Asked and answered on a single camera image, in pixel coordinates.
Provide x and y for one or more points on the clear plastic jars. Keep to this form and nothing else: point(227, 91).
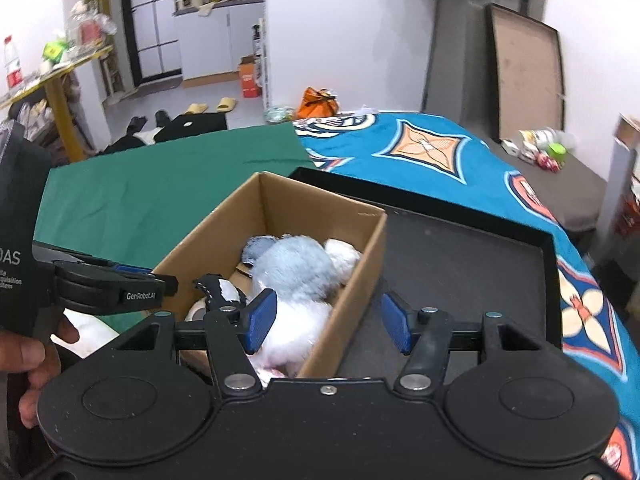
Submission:
point(90, 27)

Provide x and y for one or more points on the orange carton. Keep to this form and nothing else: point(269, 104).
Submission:
point(249, 80)

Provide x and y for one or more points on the black framed board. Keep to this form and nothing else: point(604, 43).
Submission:
point(525, 70)

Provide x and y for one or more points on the orange bag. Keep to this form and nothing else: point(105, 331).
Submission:
point(317, 104)

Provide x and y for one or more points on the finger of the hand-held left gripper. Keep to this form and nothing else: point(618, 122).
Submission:
point(110, 291)
point(131, 270)

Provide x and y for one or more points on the white fluffy plush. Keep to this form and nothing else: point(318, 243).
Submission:
point(342, 256)

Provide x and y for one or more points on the grey bench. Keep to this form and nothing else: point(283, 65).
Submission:
point(570, 190)

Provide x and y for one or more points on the grey door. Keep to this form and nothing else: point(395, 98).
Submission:
point(460, 60)

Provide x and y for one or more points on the red toys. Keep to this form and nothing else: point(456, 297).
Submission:
point(546, 161)

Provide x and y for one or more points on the white kitchen cabinet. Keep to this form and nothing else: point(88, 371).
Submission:
point(210, 45)

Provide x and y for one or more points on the black shoe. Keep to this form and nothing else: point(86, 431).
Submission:
point(162, 119)
point(137, 125)

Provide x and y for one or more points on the green cup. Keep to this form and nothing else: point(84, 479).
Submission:
point(556, 150)

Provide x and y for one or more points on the black framed door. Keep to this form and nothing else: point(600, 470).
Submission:
point(150, 25)

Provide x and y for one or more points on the black and white plush toy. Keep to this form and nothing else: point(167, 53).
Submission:
point(209, 284)

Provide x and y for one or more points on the orange basket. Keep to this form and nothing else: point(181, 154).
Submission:
point(629, 215)

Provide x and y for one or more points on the white rack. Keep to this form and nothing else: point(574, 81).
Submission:
point(260, 65)

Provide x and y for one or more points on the light blue plush ball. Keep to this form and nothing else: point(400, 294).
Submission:
point(295, 270)

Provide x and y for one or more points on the person's left hand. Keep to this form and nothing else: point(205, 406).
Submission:
point(30, 355)

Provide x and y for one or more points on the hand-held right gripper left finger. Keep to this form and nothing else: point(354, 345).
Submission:
point(261, 319)

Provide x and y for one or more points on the small white box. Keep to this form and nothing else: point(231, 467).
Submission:
point(510, 147)

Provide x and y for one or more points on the yellow table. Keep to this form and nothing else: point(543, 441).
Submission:
point(62, 110)

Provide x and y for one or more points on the white soft pack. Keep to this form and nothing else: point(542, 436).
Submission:
point(295, 332)

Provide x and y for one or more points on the white roll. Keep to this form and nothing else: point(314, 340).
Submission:
point(196, 311)

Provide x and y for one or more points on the water bottle with red label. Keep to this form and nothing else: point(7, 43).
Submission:
point(13, 67)

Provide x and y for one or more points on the black tray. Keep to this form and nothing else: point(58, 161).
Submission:
point(460, 270)

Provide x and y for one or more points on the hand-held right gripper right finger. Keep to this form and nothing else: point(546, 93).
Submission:
point(397, 321)

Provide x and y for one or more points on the green packet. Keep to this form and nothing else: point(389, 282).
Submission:
point(54, 50)

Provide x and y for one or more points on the blue printed blanket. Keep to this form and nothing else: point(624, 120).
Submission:
point(480, 175)

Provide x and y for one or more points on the yellow slipper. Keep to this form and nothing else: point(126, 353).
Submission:
point(196, 108)
point(226, 104)

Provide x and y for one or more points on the brown cardboard box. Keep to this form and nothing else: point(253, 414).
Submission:
point(320, 210)

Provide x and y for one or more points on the black bag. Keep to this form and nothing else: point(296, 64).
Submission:
point(190, 127)

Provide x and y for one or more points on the white desk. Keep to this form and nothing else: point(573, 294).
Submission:
point(612, 185)

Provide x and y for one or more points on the green cloth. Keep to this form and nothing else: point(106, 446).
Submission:
point(150, 190)

